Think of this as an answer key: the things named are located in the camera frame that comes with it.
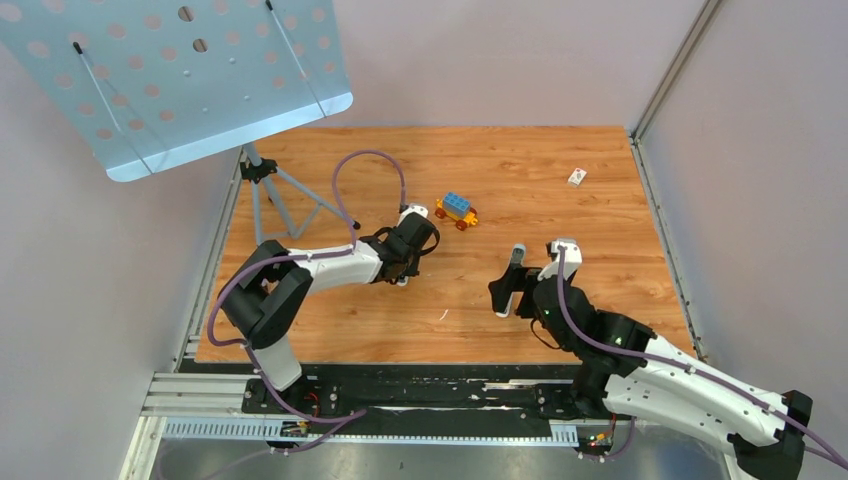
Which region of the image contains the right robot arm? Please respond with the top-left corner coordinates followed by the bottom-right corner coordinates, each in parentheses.
top-left (488, 263), bottom-right (813, 479)

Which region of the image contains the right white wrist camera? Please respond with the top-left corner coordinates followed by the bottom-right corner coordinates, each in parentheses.
top-left (537, 238), bottom-right (582, 283)

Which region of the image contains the grey white stapler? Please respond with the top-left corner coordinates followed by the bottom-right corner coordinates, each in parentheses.
top-left (488, 243), bottom-right (526, 318)

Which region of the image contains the white staple box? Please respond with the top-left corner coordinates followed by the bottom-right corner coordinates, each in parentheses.
top-left (567, 168), bottom-right (587, 188)

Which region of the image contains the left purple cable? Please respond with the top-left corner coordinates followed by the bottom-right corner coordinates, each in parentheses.
top-left (206, 149), bottom-right (408, 350)

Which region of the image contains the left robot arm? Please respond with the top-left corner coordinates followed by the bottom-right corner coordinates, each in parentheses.
top-left (213, 206), bottom-right (440, 413)

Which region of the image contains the blue perforated music stand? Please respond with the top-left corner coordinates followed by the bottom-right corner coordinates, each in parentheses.
top-left (0, 0), bottom-right (362, 246)

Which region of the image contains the toy brick car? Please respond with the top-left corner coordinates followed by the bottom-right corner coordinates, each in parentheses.
top-left (434, 192), bottom-right (479, 231)

